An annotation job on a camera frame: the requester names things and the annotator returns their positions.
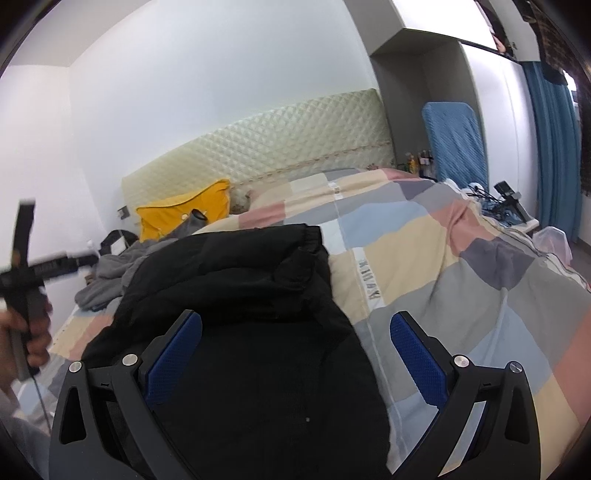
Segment black puffer jacket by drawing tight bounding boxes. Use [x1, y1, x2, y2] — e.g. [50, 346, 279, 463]
[82, 224, 390, 479]

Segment person's left hand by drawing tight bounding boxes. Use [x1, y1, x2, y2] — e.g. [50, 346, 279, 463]
[1, 298, 53, 396]

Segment grey fleece garment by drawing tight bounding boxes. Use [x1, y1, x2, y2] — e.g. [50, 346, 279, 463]
[74, 209, 206, 311]

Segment black bag on nightstand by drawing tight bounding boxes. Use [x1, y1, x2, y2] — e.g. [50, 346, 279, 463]
[98, 229, 138, 256]

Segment yellow pillow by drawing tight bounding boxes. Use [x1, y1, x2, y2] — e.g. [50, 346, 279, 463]
[136, 179, 230, 241]

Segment colourful checked duvet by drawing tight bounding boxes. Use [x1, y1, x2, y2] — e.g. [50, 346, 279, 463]
[2, 169, 590, 479]

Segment bottles on shelf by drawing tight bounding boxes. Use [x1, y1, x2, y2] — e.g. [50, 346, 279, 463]
[406, 150, 436, 178]

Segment blue towel on chair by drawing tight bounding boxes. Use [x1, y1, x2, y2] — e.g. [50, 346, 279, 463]
[422, 102, 489, 189]

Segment blue curtain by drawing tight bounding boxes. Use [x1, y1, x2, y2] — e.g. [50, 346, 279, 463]
[521, 62, 582, 241]

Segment cream quilted headboard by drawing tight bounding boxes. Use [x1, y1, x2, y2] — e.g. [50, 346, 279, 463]
[121, 89, 394, 213]

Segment grey wardrobe cabinet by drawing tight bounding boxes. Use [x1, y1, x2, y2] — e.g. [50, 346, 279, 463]
[346, 1, 538, 214]

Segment wall socket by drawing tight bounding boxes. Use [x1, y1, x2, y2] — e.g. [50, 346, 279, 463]
[117, 206, 130, 220]

